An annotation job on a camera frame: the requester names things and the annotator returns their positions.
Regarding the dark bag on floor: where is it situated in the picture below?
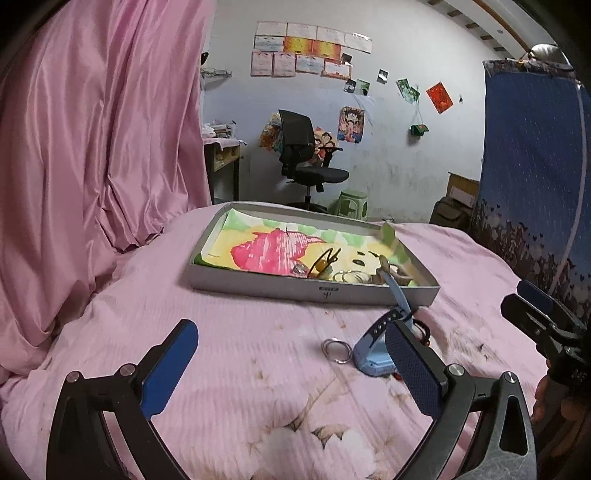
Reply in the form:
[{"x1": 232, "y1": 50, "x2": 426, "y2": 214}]
[{"x1": 429, "y1": 196, "x2": 472, "y2": 232}]

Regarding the cardboard box by wall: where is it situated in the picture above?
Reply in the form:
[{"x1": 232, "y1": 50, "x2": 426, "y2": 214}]
[{"x1": 446, "y1": 172, "x2": 480, "y2": 208}]

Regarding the black office chair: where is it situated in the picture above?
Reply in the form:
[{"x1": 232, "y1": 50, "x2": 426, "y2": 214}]
[{"x1": 279, "y1": 110, "x2": 349, "y2": 213}]

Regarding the blue starry hanging cloth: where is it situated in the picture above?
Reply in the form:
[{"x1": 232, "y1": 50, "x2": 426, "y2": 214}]
[{"x1": 469, "y1": 60, "x2": 590, "y2": 323}]

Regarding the beige claw hair clip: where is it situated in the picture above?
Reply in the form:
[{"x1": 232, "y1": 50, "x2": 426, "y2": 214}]
[{"x1": 376, "y1": 255, "x2": 413, "y2": 286}]

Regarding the silver metal ring pair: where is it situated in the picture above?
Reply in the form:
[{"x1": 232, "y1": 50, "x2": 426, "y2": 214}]
[{"x1": 320, "y1": 337, "x2": 354, "y2": 365}]

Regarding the red paper on wall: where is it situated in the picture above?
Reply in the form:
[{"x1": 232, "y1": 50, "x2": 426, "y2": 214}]
[{"x1": 426, "y1": 82, "x2": 454, "y2": 114}]

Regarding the yellow charm hair tie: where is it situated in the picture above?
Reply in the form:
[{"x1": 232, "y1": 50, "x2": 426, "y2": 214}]
[{"x1": 291, "y1": 247, "x2": 343, "y2": 280}]

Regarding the green small hanging pouch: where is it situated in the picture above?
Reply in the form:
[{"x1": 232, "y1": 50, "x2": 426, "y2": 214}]
[{"x1": 410, "y1": 124, "x2": 429, "y2": 138}]

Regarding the person's right hand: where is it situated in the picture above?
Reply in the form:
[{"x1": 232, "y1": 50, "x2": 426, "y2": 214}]
[{"x1": 531, "y1": 375, "x2": 587, "y2": 425}]

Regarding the anime character poster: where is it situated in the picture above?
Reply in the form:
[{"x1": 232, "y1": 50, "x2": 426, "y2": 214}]
[{"x1": 338, "y1": 106, "x2": 365, "y2": 144}]

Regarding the wooden desk with clutter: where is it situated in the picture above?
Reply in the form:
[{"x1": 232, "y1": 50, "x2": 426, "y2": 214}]
[{"x1": 201, "y1": 121, "x2": 246, "y2": 203}]

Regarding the pink satin curtain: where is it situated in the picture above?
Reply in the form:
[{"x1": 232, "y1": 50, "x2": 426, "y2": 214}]
[{"x1": 1, "y1": 1, "x2": 214, "y2": 379}]

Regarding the green plastic stool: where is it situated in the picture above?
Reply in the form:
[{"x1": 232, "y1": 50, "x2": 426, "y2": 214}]
[{"x1": 334, "y1": 190, "x2": 369, "y2": 221}]

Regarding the colourful cartoon cloth liner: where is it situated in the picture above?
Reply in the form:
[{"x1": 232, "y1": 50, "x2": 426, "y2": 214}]
[{"x1": 193, "y1": 208, "x2": 421, "y2": 287}]

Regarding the certificates group on wall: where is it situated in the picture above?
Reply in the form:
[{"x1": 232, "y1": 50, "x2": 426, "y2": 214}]
[{"x1": 250, "y1": 21, "x2": 373, "y2": 80}]

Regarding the grey shallow cardboard box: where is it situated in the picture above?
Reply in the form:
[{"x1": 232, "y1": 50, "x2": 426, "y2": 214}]
[{"x1": 185, "y1": 202, "x2": 440, "y2": 308}]

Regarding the pink floral bed sheet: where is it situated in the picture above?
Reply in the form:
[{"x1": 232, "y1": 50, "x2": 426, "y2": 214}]
[{"x1": 0, "y1": 201, "x2": 551, "y2": 480}]

